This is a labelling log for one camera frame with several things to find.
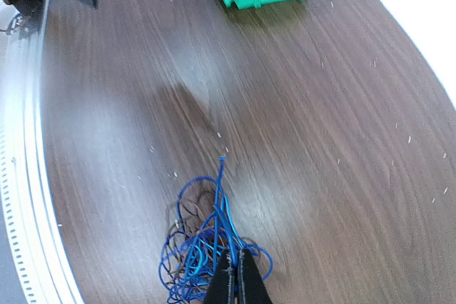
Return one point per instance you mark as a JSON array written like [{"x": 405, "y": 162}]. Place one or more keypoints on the aluminium front rail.
[{"x": 32, "y": 228}]

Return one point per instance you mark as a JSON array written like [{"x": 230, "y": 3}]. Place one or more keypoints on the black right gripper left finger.
[{"x": 222, "y": 285}]

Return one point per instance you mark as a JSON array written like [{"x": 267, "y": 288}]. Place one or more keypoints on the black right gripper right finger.
[{"x": 251, "y": 288}]

